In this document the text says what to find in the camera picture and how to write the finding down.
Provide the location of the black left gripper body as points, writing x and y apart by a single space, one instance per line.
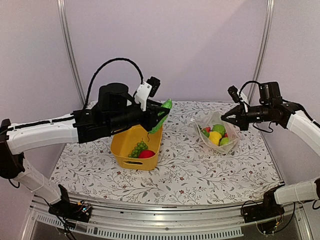
118 121

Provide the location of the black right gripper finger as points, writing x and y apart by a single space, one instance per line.
230 120
235 111

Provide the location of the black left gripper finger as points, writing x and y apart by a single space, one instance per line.
153 105
161 117

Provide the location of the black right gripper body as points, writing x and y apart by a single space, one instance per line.
265 115

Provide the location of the green cucumber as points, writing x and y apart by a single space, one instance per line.
166 105

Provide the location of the green apple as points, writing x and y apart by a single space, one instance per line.
219 128
224 141

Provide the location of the clear zip top bag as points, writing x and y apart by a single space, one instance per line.
208 121

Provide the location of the yellow lemon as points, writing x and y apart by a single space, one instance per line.
215 137

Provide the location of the orange carrot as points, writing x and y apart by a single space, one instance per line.
206 131

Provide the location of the yellow plastic basket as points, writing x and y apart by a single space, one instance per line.
123 143

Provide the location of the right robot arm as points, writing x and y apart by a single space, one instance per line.
291 135

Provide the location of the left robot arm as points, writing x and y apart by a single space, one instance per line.
15 139

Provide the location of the green grape bunch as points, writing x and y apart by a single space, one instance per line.
140 146

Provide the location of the red apple near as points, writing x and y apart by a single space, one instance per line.
145 154

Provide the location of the floral table mat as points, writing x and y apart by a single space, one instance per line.
187 173

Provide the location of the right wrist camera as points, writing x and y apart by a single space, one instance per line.
238 97

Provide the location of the right aluminium frame post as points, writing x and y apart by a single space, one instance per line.
270 4

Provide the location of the aluminium frame post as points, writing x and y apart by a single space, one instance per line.
61 6
270 4

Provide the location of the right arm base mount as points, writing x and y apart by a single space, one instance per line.
252 211

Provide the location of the front aluminium rail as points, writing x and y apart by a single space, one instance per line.
121 220

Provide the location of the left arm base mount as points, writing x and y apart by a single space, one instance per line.
80 211

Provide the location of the left aluminium frame post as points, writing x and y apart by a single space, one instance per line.
61 6

